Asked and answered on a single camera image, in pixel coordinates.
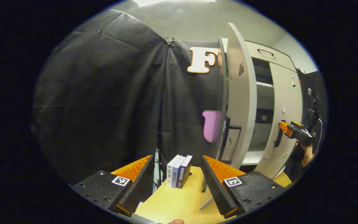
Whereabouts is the white cabinet door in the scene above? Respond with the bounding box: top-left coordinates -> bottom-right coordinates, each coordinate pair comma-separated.
254,61 -> 304,179
199,22 -> 258,210

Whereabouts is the light blue book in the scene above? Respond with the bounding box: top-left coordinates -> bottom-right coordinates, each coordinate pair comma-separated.
171,156 -> 186,189

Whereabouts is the dark blue book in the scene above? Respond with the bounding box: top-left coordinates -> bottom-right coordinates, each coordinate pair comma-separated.
177,155 -> 193,189

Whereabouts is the white drawer front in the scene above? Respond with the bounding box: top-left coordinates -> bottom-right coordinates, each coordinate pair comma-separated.
221,37 -> 297,72

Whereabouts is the white and grey cabinet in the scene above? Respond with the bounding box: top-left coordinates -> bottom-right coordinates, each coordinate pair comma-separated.
218,36 -> 305,181

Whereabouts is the ceiling light panel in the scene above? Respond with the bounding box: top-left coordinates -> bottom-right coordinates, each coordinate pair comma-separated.
132,0 -> 217,7

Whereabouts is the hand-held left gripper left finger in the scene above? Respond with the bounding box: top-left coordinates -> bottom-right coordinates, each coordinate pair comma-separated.
70,155 -> 155,217

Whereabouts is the black door handle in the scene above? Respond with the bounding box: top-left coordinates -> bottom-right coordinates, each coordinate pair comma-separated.
223,117 -> 242,164
274,120 -> 287,147

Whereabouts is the white book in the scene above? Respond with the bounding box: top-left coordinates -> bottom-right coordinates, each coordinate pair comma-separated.
167,155 -> 182,188

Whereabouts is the black light stand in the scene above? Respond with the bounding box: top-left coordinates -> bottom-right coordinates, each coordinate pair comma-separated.
154,149 -> 164,189

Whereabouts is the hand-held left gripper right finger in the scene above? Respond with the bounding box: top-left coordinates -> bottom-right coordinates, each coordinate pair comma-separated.
201,155 -> 287,218

